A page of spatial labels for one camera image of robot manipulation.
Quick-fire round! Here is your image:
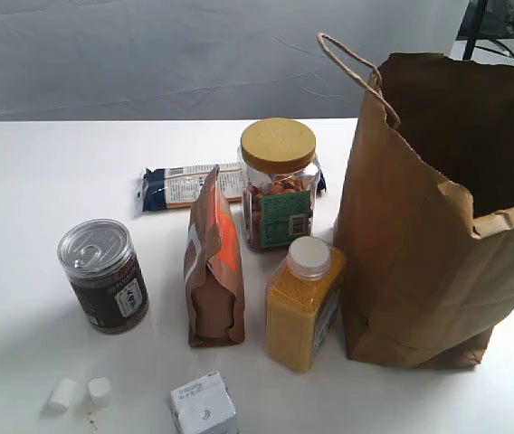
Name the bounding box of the dark clear pull-tab can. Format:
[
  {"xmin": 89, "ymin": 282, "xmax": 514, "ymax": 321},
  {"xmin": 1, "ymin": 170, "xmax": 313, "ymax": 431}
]
[{"xmin": 57, "ymin": 219, "xmax": 148, "ymax": 335}]

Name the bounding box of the large brown paper bag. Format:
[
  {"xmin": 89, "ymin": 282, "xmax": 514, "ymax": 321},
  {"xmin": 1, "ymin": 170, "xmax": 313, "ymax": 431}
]
[{"xmin": 334, "ymin": 52, "xmax": 514, "ymax": 369}]

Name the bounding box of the left white marshmallow cylinder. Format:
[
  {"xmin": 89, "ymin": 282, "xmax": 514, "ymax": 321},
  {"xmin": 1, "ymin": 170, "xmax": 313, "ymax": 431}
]
[{"xmin": 47, "ymin": 378, "xmax": 78, "ymax": 412}]

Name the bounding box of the right white marshmallow cylinder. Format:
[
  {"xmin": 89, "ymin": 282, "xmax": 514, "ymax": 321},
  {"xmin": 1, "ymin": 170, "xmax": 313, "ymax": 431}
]
[{"xmin": 88, "ymin": 377, "xmax": 112, "ymax": 408}]

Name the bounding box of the yellow grain bottle white cap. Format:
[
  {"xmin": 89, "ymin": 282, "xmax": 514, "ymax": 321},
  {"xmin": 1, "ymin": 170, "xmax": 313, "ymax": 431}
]
[{"xmin": 266, "ymin": 236, "xmax": 347, "ymax": 373}]

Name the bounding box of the clear nut jar yellow lid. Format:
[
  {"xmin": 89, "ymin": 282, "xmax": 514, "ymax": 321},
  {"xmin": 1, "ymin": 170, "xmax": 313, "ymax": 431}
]
[{"xmin": 238, "ymin": 118, "xmax": 320, "ymax": 250}]

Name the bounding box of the brown orange stand-up pouch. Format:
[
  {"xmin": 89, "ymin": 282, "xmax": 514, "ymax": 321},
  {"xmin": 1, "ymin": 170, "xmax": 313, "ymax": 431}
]
[{"xmin": 183, "ymin": 166, "xmax": 245, "ymax": 347}]

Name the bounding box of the white marshmallow cylinder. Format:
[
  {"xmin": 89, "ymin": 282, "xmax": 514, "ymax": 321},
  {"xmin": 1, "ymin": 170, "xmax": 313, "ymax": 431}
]
[
  {"xmin": 47, "ymin": 378, "xmax": 78, "ymax": 412},
  {"xmin": 88, "ymin": 377, "xmax": 112, "ymax": 408}
]

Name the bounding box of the blue white noodle packet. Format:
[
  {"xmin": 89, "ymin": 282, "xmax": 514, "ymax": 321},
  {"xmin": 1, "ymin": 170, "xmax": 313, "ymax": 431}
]
[{"xmin": 137, "ymin": 163, "xmax": 326, "ymax": 216}]

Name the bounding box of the white blue carton box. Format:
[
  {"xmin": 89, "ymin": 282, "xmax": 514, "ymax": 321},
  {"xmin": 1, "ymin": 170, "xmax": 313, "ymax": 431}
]
[{"xmin": 169, "ymin": 372, "xmax": 240, "ymax": 434}]

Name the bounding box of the black stand in background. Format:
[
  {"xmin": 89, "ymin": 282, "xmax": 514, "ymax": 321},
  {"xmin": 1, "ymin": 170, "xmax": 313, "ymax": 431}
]
[{"xmin": 456, "ymin": 1, "xmax": 514, "ymax": 60}]

